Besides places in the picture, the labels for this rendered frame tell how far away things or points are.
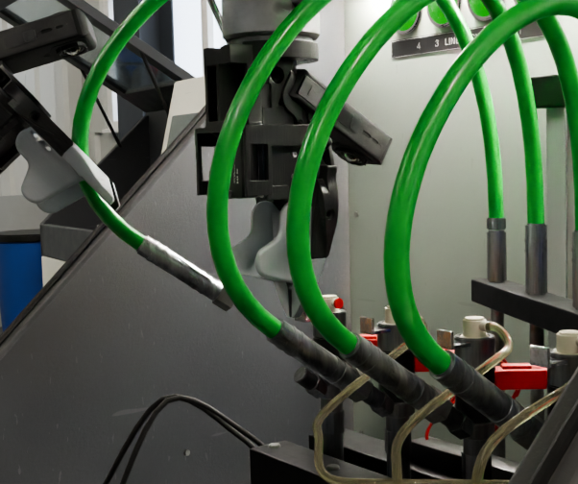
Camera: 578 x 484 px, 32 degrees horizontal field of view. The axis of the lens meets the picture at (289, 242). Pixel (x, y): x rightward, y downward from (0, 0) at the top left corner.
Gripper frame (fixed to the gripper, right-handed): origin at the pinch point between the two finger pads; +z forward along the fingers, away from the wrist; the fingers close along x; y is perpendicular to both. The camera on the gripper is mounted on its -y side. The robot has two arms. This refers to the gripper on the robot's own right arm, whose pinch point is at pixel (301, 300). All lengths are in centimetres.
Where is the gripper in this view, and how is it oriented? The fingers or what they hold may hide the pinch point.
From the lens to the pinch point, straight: 80.1
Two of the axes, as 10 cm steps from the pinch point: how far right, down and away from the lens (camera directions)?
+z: 0.3, 10.0, 0.8
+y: -8.1, 0.7, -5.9
